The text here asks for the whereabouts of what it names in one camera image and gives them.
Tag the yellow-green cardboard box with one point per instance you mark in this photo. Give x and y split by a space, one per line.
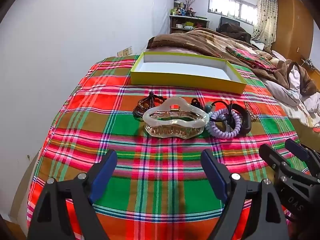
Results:
185 80

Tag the wooden wardrobe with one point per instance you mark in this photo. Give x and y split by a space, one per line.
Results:
292 27

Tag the patterned curtain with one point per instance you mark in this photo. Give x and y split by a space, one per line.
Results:
266 17

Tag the black wrist band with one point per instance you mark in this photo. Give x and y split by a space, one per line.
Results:
246 123

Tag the brown fleece blanket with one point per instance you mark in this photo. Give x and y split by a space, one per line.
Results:
190 40

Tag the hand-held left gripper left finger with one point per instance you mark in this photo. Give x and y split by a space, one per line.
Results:
105 172

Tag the wooden shelf with items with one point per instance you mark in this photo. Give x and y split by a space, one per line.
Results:
175 21

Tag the window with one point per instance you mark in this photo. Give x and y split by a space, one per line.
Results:
232 7

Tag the white quilt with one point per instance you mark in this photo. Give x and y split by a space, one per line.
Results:
295 100

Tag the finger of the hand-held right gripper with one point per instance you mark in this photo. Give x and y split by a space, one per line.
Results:
268 153
297 150

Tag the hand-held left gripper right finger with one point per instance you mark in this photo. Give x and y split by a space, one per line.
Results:
212 173

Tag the folded plaid cloth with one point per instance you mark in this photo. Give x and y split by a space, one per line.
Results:
250 57

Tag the wall socket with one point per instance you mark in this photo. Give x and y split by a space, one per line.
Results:
125 52

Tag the group of bottles and jars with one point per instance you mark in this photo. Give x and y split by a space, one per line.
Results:
181 11

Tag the plaid bed sheet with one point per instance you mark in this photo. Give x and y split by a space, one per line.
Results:
160 180

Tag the white hair claw clip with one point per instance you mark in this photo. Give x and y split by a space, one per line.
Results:
160 124

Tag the dark brown clothing pile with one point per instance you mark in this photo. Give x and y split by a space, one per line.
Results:
235 31

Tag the black monitor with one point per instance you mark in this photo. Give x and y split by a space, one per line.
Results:
226 21

